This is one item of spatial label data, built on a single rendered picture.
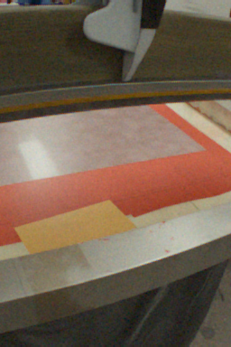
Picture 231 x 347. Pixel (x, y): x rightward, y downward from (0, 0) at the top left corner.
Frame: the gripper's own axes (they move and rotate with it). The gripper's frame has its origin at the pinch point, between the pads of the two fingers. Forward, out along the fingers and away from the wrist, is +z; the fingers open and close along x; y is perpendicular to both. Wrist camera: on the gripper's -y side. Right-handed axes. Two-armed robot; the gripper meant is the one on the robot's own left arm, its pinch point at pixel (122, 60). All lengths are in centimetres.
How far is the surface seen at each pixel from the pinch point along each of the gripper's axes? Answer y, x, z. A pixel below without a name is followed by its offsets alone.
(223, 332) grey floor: -69, -13, 109
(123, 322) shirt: -3.3, 3.7, 36.7
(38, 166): 5.7, -6.3, 14.1
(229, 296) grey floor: -84, -27, 109
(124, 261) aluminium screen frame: 5.4, 13.3, 10.6
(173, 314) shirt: -14.2, 3.3, 41.7
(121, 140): -6.7, -9.3, 14.0
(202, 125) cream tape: -22.4, -10.9, 13.9
